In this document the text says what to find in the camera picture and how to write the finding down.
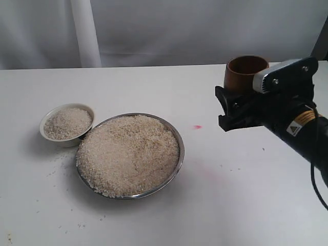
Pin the white curtain backdrop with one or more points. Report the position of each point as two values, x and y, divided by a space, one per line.
90 34

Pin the small cream ceramic bowl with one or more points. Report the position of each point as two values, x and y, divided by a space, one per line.
67 125

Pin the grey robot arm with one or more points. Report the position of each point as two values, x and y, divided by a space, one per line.
290 118

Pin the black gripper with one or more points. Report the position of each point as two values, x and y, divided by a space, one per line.
291 118

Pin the brown wooden cup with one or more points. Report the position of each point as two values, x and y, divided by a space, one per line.
240 71

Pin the dark post at right edge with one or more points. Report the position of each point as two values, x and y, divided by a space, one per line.
319 50

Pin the large steel rice plate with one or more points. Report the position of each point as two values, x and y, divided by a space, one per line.
130 156

